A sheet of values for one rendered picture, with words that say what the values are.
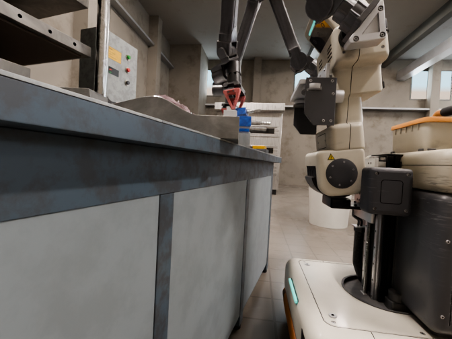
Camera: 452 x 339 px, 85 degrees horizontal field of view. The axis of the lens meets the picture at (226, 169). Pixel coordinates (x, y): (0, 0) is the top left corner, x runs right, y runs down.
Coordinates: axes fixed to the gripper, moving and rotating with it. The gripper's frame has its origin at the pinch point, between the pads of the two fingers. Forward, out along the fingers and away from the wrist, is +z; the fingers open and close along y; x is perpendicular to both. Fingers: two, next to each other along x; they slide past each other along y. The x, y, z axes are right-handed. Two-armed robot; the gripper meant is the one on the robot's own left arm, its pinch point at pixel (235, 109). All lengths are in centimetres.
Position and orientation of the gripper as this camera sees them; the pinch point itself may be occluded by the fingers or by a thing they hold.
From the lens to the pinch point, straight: 100.1
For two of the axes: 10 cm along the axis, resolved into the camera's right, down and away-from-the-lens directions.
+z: 0.3, 9.9, -1.5
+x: 9.4, -0.8, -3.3
